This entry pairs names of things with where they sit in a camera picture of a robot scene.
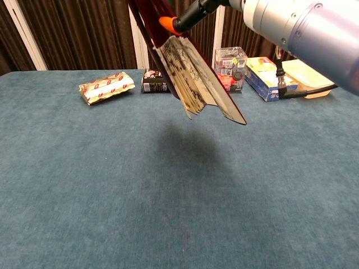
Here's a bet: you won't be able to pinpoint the blue yellow cardboard box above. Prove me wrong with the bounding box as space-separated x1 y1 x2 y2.
244 57 300 103

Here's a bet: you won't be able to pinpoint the right robot hand, orange thumb tip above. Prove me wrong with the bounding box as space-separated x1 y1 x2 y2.
159 0 231 36

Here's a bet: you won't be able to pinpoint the white frame post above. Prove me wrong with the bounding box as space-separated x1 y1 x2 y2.
127 4 150 70
212 5 227 68
2 0 48 71

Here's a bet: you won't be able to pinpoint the clear plastic box red items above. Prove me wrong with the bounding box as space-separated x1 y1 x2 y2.
214 46 248 94

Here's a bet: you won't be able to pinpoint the gold red snack packet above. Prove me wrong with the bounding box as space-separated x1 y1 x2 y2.
78 71 136 106

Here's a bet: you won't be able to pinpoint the red ribbed paper folding fan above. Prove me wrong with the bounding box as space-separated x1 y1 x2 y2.
127 0 247 126

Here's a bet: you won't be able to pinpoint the small black printed box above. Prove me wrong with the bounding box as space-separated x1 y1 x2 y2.
141 69 172 94

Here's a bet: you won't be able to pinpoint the cream plastic tray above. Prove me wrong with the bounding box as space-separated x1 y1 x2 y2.
282 58 337 100

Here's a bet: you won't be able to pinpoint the black arm cable with plug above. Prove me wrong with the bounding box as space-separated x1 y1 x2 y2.
274 46 339 99

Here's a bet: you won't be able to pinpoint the blue felt table cover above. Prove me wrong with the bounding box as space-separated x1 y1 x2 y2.
0 69 359 269

